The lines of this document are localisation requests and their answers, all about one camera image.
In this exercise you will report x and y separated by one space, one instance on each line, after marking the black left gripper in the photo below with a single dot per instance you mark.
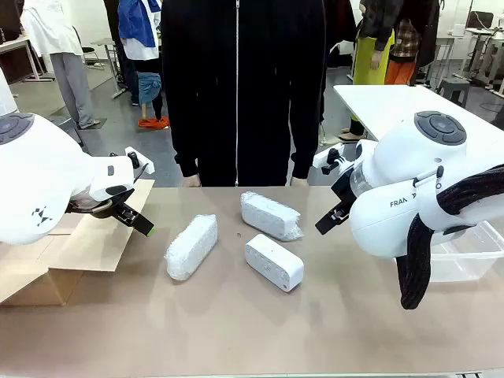
118 201

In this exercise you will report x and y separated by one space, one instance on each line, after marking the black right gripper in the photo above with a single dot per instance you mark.
344 189

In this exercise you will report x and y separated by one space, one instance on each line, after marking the long bubble-wrapped white clock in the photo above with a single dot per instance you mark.
191 247

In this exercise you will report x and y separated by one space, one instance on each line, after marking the bubble-wrapped clock with end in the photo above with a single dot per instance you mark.
269 216

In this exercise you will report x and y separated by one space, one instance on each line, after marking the white rectangular speaker block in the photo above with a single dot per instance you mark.
274 262

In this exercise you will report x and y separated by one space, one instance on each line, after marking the person right forearm black sleeve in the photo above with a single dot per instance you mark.
185 149

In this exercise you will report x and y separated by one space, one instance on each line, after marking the person left forearm black sleeve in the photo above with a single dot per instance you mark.
305 149

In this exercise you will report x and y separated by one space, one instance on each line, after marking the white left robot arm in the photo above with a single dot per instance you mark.
35 185

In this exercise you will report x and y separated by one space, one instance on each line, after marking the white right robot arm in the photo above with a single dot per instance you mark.
393 224

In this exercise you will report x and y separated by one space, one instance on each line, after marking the person left hand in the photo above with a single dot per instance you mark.
298 181

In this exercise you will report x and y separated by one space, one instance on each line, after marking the person right hand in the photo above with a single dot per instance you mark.
192 181

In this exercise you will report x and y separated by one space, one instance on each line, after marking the open brown cardboard box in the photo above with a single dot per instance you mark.
90 240

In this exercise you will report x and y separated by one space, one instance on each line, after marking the white table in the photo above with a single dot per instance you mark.
393 110

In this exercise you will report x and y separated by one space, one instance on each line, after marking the clear plastic bin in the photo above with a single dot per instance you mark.
464 256

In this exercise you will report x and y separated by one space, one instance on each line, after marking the person torso black zip jacket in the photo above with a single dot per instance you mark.
244 90

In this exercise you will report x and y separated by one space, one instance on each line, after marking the bystander white shirt grey trousers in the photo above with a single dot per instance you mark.
71 78

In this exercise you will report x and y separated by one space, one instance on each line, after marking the small grey side table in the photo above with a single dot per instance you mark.
114 59

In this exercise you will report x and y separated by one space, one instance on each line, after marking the bystander yellow apron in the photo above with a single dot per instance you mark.
372 59

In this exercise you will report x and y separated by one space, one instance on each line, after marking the bystander orange trousers plaid shirt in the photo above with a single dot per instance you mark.
401 67

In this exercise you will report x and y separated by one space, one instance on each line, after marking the bystander blue white jacket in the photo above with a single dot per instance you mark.
141 47

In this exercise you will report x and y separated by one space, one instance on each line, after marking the black office chair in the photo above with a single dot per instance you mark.
92 53

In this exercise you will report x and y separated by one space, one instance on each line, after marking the grey stool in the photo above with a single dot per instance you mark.
454 88

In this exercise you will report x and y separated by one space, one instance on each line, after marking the wooden desk white legs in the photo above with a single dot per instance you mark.
19 51

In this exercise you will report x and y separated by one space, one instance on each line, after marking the grey workstation desk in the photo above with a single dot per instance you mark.
484 47

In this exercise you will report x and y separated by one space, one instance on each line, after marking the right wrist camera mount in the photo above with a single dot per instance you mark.
328 159

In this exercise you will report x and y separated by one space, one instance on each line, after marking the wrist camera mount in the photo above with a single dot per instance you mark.
139 157
328 159

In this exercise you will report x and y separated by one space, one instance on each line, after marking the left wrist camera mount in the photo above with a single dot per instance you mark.
139 157

